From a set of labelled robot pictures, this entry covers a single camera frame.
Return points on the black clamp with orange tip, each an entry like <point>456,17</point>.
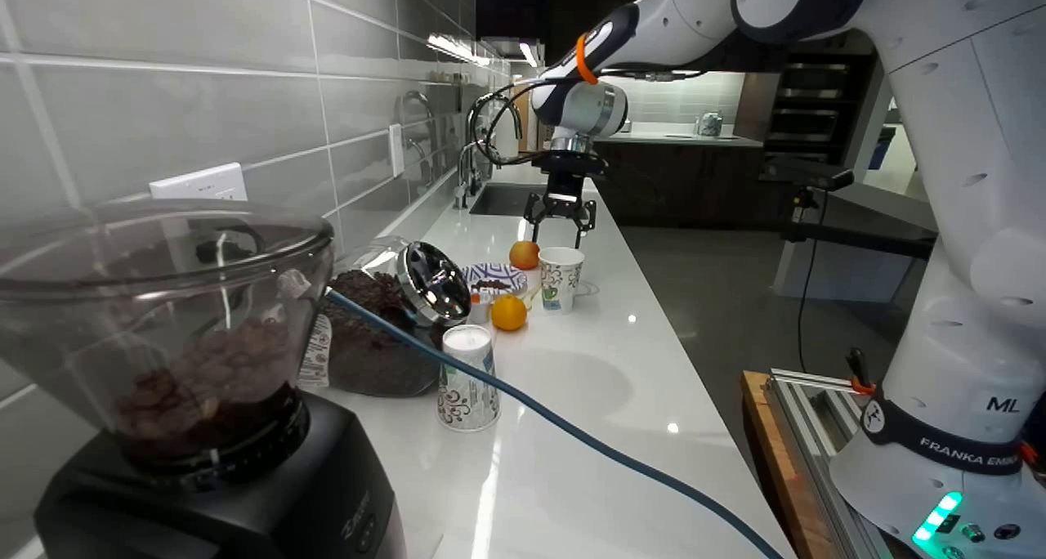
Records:
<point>858,371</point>

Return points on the glass jar of coffee beans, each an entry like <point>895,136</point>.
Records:
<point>376,338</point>

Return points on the patterned ceramic jar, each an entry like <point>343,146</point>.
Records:
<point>709,124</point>

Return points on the orange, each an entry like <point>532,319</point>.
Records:
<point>508,313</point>

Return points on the white wall socket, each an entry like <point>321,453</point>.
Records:
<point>200,185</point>

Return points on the white switch plate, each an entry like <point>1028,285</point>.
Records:
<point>396,150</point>

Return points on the sink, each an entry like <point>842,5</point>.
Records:
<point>507,200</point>

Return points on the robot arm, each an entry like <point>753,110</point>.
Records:
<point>964,134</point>

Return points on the camera on mount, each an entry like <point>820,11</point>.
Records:
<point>809,179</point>

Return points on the black coffee grinder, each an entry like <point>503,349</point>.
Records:
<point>204,428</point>

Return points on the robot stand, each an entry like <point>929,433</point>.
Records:
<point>797,453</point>

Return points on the dark kitchen island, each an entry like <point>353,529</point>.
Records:
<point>686,179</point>

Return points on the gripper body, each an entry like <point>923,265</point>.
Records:
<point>565,191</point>

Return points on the upright patterned paper cup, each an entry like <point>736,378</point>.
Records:
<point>560,277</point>

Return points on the chrome tap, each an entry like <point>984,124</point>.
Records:
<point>474,146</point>

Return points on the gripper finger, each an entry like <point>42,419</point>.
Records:
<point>585,220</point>
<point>535,216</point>

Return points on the upturned patterned paper cup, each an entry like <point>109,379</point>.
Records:
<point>467,379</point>

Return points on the red yellow apple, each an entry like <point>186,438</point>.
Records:
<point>524,255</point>

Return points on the dark shelf rack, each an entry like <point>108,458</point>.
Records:
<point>817,105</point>

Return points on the patterned paper bowl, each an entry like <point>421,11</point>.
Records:
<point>494,277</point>

